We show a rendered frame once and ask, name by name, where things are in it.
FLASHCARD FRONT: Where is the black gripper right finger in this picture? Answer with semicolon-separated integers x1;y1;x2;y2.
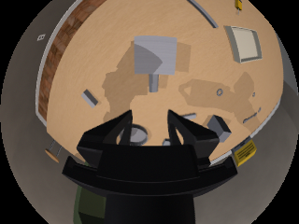
167;109;220;159

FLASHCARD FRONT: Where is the white open rectangular tray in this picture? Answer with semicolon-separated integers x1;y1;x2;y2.
225;26;263;63

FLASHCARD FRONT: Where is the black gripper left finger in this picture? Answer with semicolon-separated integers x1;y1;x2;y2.
80;109;133;145

